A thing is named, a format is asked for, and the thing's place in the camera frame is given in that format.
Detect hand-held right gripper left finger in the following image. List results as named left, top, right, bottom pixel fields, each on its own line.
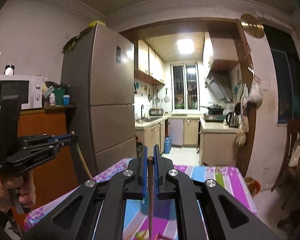
left=21, top=145, right=148, bottom=240

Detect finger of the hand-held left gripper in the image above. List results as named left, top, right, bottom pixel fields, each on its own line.
left=20, top=142, right=65, bottom=167
left=18, top=134, right=79, bottom=147

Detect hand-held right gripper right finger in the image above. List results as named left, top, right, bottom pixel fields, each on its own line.
left=154, top=144, right=280, bottom=240

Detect brown wooden chopstick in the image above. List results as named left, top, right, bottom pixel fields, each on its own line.
left=147, top=156, right=154, bottom=240

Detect light wooden chopstick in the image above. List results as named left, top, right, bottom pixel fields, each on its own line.
left=70, top=131, right=93, bottom=180

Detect orange wooden cabinet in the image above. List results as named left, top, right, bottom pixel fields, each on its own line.
left=0, top=105, right=78, bottom=230

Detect kitchen counter with sink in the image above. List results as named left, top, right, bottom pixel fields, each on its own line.
left=135, top=115, right=169, bottom=155

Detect green container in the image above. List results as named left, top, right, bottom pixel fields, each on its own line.
left=54, top=88, right=65, bottom=105

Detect white microwave oven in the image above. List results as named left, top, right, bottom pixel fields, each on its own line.
left=0, top=75, right=43, bottom=113

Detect striped floral tablecloth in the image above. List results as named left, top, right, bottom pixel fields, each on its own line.
left=24, top=157, right=258, bottom=240

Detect grey refrigerator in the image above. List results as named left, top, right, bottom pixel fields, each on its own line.
left=61, top=21, right=138, bottom=178

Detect black wok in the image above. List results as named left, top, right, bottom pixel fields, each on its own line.
left=200, top=104, right=225, bottom=115

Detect barred kitchen window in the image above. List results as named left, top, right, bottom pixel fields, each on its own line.
left=170, top=64, right=199, bottom=110

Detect steel electric kettle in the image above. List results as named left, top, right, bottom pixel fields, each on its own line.
left=226, top=111, right=240, bottom=127

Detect dark green bundle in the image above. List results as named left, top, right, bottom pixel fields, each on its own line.
left=62, top=34, right=82, bottom=52

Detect steel range hood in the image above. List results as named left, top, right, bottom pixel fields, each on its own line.
left=205, top=70, right=234, bottom=102

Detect hanging clear plastic bag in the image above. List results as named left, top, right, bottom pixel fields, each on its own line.
left=249, top=76, right=263, bottom=103

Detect square ceiling light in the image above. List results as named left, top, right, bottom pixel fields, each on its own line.
left=177, top=39, right=195, bottom=54

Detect beige cabinet above hood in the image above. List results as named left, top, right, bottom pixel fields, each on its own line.
left=203, top=32, right=239, bottom=74

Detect dark wooden chair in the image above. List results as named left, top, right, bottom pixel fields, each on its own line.
left=271, top=119, right=300, bottom=203

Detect white bag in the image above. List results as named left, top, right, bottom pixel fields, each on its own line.
left=289, top=141, right=300, bottom=168

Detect dark window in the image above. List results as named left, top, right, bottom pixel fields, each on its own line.
left=262, top=24, right=300, bottom=124

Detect beige wall cabinets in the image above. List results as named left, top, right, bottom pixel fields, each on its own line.
left=134, top=39, right=166, bottom=85

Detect round gold wall clock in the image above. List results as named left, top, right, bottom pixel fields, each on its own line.
left=240, top=14, right=265, bottom=39

